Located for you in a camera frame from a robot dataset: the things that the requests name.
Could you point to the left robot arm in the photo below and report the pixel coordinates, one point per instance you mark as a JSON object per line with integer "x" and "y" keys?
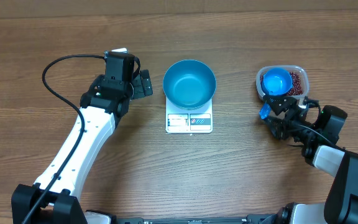
{"x": 55, "y": 195}

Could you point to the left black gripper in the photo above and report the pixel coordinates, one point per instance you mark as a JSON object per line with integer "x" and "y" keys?
{"x": 138, "y": 90}

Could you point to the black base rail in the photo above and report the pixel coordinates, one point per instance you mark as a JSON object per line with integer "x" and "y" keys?
{"x": 249, "y": 219}

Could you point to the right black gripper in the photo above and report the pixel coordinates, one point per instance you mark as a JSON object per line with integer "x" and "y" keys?
{"x": 291, "y": 110}

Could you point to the clear plastic food container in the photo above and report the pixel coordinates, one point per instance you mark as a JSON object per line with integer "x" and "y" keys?
{"x": 300, "y": 87}

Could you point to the red beans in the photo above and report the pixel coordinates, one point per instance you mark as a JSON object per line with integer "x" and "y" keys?
{"x": 281, "y": 83}

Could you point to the blue metal bowl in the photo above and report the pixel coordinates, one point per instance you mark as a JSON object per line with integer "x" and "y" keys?
{"x": 189, "y": 84}

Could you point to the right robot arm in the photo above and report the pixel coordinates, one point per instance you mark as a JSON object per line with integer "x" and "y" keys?
{"x": 315, "y": 130}

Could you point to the white digital kitchen scale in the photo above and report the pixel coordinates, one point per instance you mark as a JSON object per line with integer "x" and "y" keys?
{"x": 181, "y": 121}

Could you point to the blue plastic measuring scoop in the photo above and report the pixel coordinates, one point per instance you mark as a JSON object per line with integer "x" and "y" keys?
{"x": 273, "y": 81}

